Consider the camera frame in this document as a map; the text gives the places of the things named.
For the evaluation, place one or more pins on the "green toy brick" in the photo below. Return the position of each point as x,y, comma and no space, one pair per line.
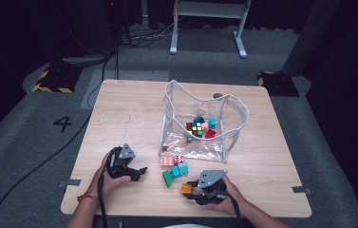
167,179

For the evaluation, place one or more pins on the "multicoloured puzzle cube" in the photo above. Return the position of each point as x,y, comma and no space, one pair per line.
194,129

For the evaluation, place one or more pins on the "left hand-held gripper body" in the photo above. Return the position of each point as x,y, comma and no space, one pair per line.
118,166

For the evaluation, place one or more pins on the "clear plastic bag white trim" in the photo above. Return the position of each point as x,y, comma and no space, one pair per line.
183,152

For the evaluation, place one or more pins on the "person's left hand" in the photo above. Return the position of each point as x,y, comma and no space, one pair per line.
105,185

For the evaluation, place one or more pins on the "grey table grommet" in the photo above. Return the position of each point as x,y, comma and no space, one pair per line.
217,95

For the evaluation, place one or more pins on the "large pink toy brick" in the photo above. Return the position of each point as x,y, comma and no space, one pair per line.
167,161

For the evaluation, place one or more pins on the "teal sloped toy brick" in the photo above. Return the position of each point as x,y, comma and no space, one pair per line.
183,168

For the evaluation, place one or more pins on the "white metal stand frame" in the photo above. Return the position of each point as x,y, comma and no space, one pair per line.
211,9

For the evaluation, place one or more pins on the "grey upright panel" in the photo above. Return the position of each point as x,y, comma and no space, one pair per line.
309,38

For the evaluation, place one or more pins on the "orange toy brick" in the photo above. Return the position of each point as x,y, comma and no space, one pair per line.
186,188

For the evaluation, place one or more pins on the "plain red toy brick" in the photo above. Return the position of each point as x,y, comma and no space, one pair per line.
211,133

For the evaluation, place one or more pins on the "black yellow striped base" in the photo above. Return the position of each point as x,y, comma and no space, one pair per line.
56,79
278,84

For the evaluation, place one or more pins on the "blue irregular toy brick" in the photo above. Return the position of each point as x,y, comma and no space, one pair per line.
198,120

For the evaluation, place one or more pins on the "teal square toy brick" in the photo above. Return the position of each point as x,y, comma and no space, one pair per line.
212,123

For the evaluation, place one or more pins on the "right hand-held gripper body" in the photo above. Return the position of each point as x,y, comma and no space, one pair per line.
211,190

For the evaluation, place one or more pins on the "small light blue toy brick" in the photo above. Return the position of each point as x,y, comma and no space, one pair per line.
175,171

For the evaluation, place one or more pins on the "dark equipment stand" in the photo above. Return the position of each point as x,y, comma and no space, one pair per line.
84,60

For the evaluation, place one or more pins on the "red brick with white dots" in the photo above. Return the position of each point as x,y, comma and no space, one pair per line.
179,159

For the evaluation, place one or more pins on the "person's right hand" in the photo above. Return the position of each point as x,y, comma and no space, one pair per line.
230,202

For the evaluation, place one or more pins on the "grey tape strip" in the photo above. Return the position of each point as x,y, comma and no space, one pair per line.
70,182
301,190

